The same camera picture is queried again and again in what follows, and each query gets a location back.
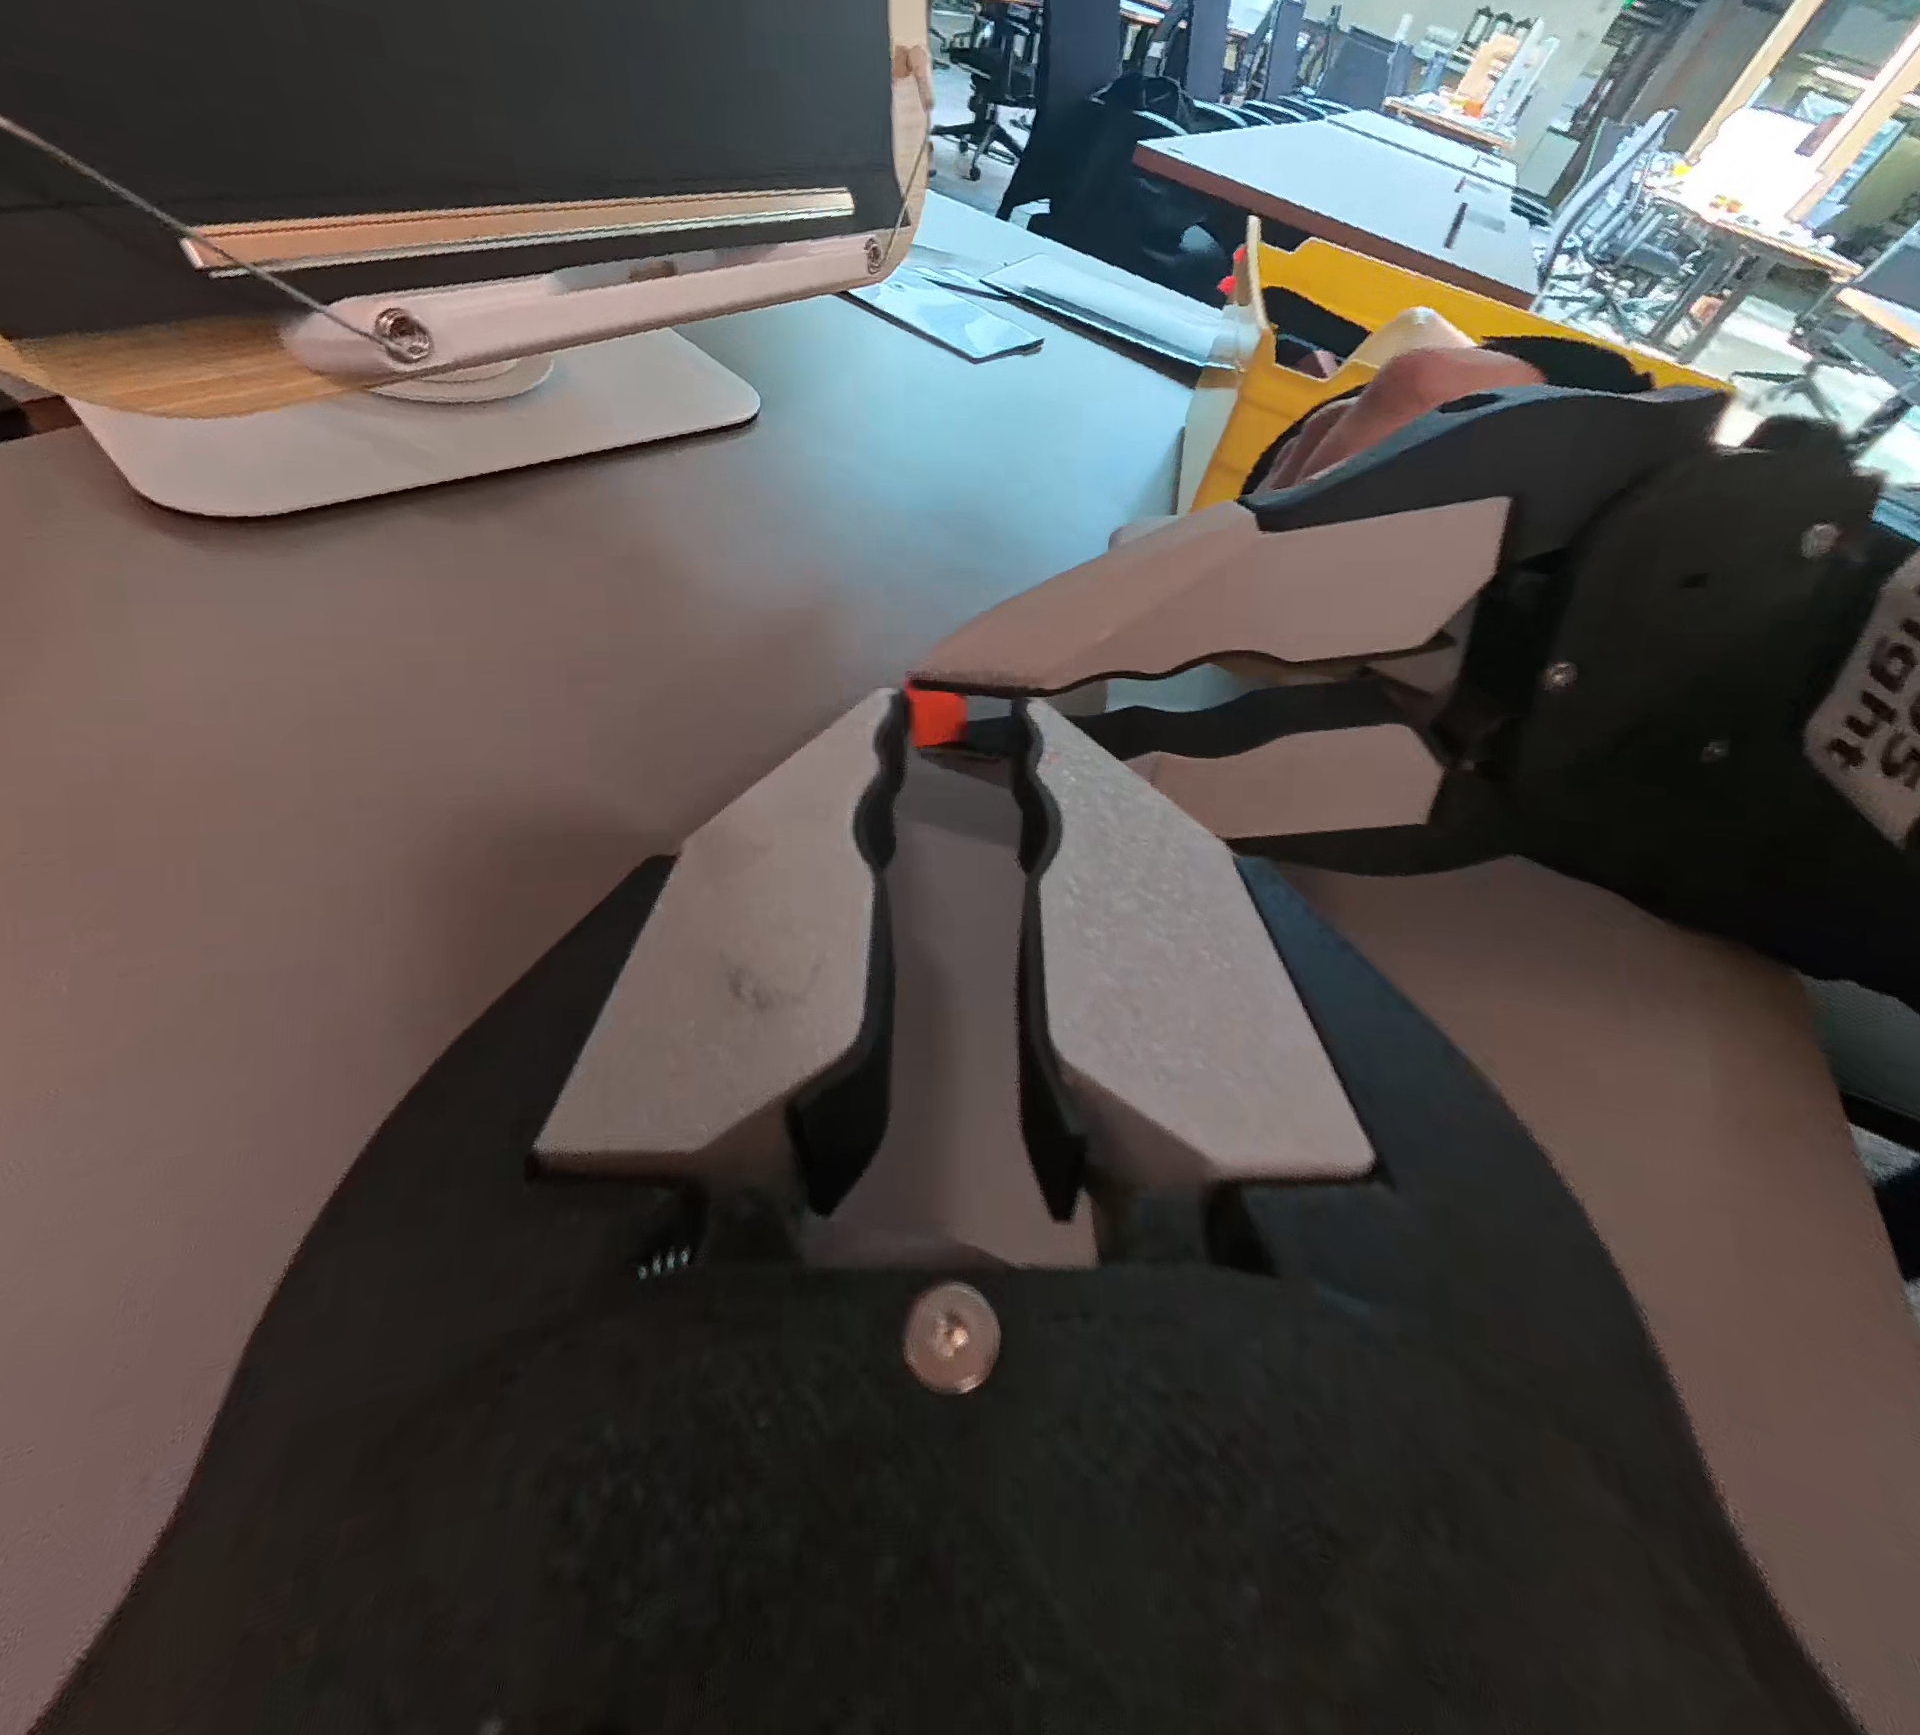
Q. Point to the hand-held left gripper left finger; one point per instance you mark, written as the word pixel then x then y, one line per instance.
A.
pixel 721 1000

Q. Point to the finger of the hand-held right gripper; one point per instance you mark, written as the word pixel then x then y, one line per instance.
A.
pixel 1274 580
pixel 1304 768

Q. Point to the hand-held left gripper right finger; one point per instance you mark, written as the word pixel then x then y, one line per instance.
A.
pixel 1184 1000

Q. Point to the yellow crate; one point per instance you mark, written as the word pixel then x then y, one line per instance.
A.
pixel 1351 281

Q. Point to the small orange block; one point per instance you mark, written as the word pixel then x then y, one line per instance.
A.
pixel 937 716

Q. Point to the person's right hand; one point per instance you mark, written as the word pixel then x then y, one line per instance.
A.
pixel 1410 392

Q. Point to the silver laptop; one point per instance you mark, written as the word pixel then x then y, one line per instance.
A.
pixel 1080 303

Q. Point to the long wooden office table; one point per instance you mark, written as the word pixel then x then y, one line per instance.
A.
pixel 1321 175

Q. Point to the black office chair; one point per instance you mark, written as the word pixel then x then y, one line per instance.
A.
pixel 1072 41
pixel 1239 25
pixel 982 93

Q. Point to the white board stand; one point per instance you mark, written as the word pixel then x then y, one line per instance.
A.
pixel 450 430

